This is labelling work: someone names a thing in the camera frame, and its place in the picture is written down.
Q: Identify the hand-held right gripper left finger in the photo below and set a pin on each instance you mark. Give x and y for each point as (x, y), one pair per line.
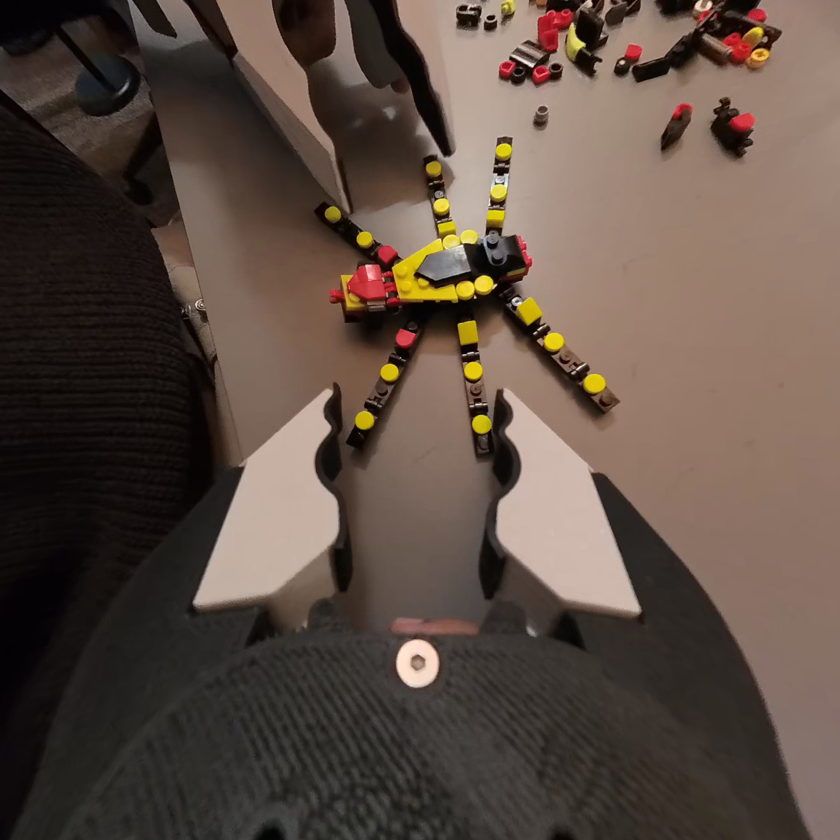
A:
(275, 525)

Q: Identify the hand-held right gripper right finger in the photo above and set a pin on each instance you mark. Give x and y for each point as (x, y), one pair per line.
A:
(558, 531)

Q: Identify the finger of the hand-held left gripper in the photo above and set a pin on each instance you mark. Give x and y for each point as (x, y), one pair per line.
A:
(426, 92)
(282, 85)

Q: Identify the yellow black lego spider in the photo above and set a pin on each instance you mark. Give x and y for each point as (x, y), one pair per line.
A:
(453, 266)

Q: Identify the red yellow lego spider head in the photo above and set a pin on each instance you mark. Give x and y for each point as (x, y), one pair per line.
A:
(367, 285)

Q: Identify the grey round lego stud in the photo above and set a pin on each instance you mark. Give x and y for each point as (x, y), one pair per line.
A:
(541, 116)

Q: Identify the pile of loose lego pieces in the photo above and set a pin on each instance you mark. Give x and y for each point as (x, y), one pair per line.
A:
(656, 39)

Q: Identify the black red lego claw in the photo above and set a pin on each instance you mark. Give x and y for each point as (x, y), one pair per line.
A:
(676, 124)

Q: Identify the black red lego clip assembly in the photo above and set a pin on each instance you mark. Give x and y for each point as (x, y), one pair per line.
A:
(733, 128)

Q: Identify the person's left hand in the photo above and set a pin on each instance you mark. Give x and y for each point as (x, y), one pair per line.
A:
(305, 26)

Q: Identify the silver table screw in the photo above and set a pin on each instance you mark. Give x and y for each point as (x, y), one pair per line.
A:
(197, 305)

